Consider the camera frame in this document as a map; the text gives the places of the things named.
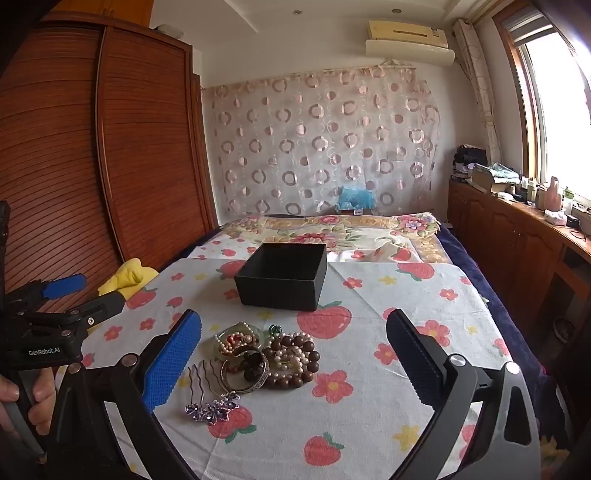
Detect dark pile of bags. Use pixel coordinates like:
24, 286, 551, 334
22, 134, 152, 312
452, 145, 490, 182

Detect person's left hand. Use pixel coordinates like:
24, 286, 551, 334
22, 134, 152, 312
0, 369, 57, 437

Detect stack of boxes and papers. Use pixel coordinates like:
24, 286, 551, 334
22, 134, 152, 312
470, 162, 521, 195

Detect dark blue bedsheet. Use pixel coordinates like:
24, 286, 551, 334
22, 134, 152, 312
438, 222, 557, 386

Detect white pearl bracelet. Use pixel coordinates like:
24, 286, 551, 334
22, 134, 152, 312
272, 332, 315, 371

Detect black box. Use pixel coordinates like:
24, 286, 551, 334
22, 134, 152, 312
233, 243, 329, 313

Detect floral blanket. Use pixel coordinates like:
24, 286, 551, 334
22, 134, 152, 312
216, 211, 445, 267

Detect group of small bottles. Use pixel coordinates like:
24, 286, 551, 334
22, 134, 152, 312
521, 175, 546, 207

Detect yellow plush toy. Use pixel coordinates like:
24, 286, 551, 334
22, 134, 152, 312
97, 258, 158, 297

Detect brown wooden slatted wardrobe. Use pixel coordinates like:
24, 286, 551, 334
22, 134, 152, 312
0, 11, 221, 320

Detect white wall air conditioner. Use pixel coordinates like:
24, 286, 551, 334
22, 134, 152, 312
365, 18, 456, 66

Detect long wooden cabinet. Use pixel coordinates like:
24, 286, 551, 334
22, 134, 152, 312
447, 178, 591, 335

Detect blue gift bag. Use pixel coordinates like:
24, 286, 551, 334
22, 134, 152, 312
336, 186, 376, 214

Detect wooden-framed window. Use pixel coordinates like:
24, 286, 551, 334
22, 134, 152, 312
491, 0, 591, 209

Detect engraved silver bangle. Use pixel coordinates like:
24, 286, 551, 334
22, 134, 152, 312
220, 353, 271, 394

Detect brown wooden bead bracelet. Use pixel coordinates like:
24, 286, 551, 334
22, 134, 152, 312
262, 333, 321, 389

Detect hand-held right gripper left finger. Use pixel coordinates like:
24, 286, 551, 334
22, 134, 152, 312
46, 309, 204, 480

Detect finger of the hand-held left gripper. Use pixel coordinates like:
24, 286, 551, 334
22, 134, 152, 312
28, 291, 128, 334
7, 274, 88, 315

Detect pale green jade bangle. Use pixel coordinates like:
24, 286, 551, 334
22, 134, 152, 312
213, 323, 267, 361

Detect circle-patterned sheer wall curtain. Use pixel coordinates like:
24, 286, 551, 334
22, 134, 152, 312
201, 65, 440, 219

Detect dark flower hair ornament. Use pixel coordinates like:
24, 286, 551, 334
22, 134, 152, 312
233, 346, 267, 376

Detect purple flower hair comb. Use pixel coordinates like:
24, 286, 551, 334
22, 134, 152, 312
185, 360, 242, 424

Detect patterned window curtain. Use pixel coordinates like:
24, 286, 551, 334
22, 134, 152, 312
454, 18, 502, 163

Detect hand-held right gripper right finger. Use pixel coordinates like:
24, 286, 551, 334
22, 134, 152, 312
385, 308, 551, 480

